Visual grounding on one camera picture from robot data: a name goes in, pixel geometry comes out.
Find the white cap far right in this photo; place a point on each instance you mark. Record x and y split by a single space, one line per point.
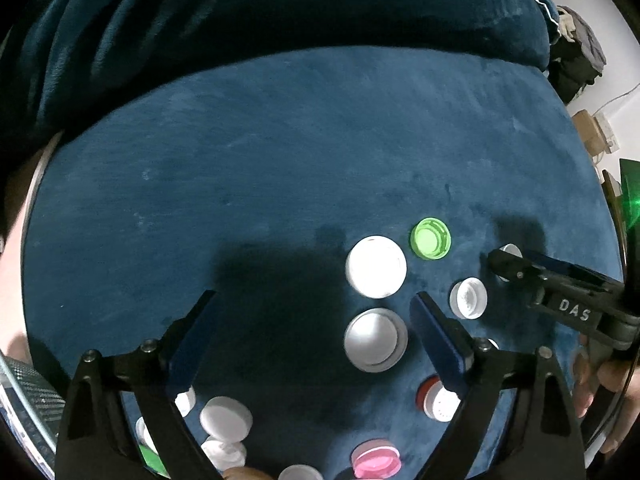
376 267

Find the white ribbed cap bottom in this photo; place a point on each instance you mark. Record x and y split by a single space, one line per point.
300 472

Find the white cap on red ring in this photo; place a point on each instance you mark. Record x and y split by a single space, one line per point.
435 401

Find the person right hand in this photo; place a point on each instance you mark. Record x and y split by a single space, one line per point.
605 396

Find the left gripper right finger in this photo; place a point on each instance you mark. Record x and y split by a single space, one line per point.
541 439

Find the green cap top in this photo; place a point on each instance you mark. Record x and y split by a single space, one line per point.
430 239

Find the white cap lower pile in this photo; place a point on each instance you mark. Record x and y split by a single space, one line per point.
224 455

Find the green cap on edge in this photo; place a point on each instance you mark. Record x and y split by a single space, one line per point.
153 461

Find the white cap small centre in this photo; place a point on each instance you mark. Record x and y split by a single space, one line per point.
468 299

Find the green cap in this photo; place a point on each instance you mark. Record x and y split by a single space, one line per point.
430 239
153 461

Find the dark blue velvet blanket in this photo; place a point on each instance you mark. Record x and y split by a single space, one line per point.
254 180

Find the pile of clothes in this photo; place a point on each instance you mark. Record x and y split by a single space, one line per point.
577 58

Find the large white flat cap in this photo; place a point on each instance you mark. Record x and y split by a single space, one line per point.
508 264

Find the pink bottle cap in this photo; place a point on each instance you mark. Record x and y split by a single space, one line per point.
375 459

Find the white flat cap in pile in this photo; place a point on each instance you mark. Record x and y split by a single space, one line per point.
226 419

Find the grey mesh basket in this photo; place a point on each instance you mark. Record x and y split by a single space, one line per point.
33 411

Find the cardboard boxes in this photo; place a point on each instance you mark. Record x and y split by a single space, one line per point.
596 133

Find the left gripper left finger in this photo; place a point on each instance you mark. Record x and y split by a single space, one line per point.
95 440

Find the folded dark blue quilt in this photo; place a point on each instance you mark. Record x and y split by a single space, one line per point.
65 62

